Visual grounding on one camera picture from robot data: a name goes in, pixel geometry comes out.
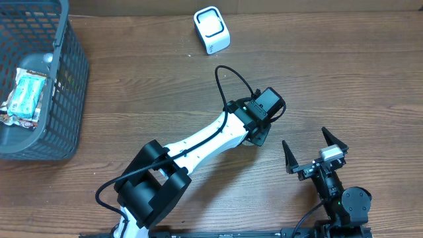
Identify teal Kleenex tissue pack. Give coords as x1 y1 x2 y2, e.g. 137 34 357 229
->
7 75 46 118

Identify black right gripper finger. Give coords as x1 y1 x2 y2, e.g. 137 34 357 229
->
282 140 299 174
321 127 349 153

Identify dark grey plastic basket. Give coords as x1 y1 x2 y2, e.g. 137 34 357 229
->
1 0 89 161

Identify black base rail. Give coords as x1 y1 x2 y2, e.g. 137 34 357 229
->
79 228 315 238

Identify yellow oil bottle silver cap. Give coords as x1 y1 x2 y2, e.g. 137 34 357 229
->
19 53 53 75

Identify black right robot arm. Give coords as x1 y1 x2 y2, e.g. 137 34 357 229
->
282 127 372 237

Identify white barcode scanner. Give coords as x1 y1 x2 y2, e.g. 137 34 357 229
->
193 6 231 55

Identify brown snack packet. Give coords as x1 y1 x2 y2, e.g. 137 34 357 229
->
1 67 47 130

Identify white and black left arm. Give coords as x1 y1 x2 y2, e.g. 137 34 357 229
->
110 98 286 237

